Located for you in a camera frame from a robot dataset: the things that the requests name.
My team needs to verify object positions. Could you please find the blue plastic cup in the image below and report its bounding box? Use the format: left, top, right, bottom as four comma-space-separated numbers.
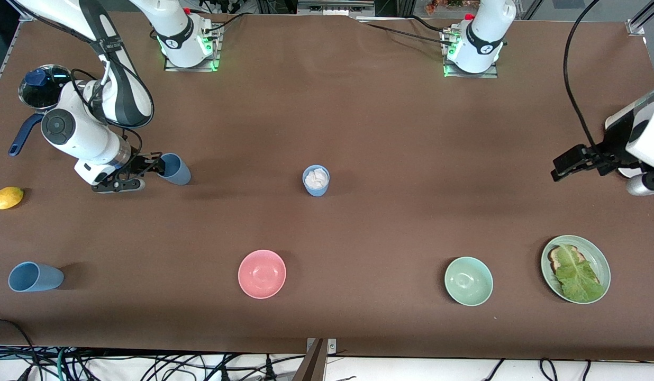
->
8, 261, 65, 293
157, 153, 192, 186

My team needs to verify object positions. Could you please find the white tissue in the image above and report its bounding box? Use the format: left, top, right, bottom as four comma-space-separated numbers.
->
304, 167, 329, 190

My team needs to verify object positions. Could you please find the blue cup holding white tissue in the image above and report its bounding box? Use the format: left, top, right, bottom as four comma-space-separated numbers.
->
302, 165, 331, 197

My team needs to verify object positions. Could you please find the white toaster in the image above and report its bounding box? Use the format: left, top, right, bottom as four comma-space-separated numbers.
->
605, 94, 650, 180

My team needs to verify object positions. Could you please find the mint green plate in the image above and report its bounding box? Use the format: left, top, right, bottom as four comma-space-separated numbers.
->
540, 234, 612, 305

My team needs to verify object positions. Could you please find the toasted bread slice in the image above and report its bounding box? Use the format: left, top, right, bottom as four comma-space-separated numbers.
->
548, 244, 603, 289

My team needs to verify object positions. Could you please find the green lettuce leaf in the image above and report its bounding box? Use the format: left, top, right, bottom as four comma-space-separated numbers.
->
556, 245, 606, 303

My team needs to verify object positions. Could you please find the yellow lemon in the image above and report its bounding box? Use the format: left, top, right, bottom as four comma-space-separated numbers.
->
0, 186, 25, 210

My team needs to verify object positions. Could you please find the pink bowl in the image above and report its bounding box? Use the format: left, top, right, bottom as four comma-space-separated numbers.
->
238, 249, 287, 300

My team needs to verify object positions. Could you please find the mint green bowl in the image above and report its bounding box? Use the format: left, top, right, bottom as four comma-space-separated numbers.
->
444, 256, 494, 307

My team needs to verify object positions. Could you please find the brown table cover cloth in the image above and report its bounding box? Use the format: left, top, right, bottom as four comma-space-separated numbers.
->
0, 10, 654, 361

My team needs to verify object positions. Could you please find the grey power strip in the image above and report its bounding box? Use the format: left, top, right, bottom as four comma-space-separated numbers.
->
297, 0, 376, 18

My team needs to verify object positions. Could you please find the small metal table clamp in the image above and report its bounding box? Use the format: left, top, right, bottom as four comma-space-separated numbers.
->
306, 338, 338, 354

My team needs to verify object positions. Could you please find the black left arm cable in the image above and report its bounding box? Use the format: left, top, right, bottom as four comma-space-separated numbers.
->
564, 0, 603, 151

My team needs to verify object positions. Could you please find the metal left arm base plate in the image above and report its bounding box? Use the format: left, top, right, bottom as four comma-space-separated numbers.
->
442, 29, 498, 79

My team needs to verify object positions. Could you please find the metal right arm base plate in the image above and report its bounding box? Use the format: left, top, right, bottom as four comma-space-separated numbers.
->
163, 24, 222, 72

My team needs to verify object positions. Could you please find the aluminium frame profile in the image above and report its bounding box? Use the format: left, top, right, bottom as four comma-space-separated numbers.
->
626, 0, 654, 32

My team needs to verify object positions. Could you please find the black base cable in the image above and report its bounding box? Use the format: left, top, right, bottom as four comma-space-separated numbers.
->
356, 16, 455, 46
205, 13, 251, 33

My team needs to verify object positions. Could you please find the grey camera mount bar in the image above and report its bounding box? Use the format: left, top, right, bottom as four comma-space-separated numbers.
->
292, 339, 328, 381

